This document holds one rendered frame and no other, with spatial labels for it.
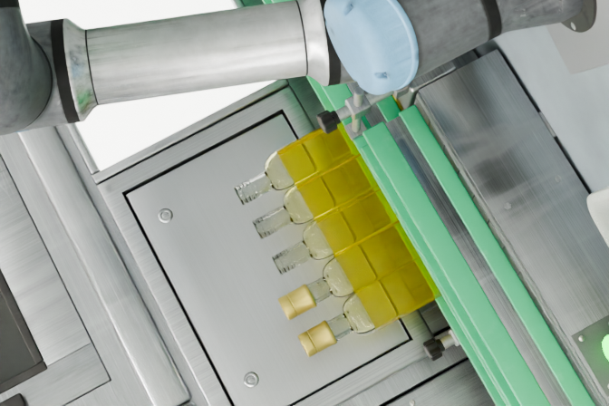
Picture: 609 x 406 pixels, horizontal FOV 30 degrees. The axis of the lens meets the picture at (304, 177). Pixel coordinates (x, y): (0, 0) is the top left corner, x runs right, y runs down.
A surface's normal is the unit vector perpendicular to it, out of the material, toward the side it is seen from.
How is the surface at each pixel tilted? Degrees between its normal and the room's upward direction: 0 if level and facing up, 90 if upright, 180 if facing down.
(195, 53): 86
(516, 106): 90
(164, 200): 90
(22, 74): 124
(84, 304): 90
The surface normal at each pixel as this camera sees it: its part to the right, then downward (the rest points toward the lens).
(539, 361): -0.02, -0.25
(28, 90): 0.84, 0.33
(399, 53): 0.24, 0.46
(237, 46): 0.11, 0.13
